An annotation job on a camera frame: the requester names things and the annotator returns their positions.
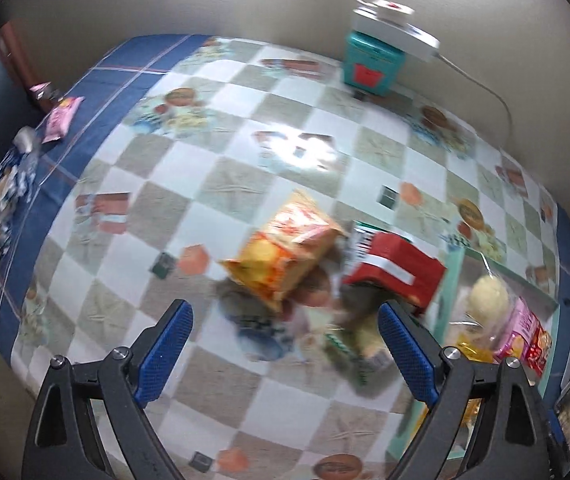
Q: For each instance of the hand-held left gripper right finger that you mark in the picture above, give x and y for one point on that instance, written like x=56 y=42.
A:
x=410 y=355

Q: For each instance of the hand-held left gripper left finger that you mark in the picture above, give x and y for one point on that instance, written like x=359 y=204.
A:
x=162 y=355

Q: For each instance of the clear plastic bin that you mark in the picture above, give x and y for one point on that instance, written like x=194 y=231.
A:
x=465 y=270

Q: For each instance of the large pink snack packet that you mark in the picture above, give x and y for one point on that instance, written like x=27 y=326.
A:
x=527 y=335

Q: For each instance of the orange snack packet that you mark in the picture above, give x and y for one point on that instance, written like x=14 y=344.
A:
x=285 y=250

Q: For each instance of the red box with white band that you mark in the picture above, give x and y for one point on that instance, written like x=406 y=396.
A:
x=395 y=270

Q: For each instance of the round white cake packet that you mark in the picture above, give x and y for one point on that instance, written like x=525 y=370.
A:
x=487 y=300

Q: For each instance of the green and white snack packet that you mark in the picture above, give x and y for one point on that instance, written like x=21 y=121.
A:
x=365 y=240

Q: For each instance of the printed checkered tablecloth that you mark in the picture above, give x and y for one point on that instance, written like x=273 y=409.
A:
x=215 y=125

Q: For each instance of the blue and white snack packet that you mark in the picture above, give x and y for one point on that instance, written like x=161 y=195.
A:
x=10 y=175

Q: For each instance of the small pink snack packet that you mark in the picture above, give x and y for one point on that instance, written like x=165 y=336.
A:
x=62 y=119

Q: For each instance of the teal box with red label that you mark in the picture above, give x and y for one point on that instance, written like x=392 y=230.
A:
x=370 y=67

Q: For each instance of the white power strip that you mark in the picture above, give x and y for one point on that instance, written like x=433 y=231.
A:
x=395 y=25

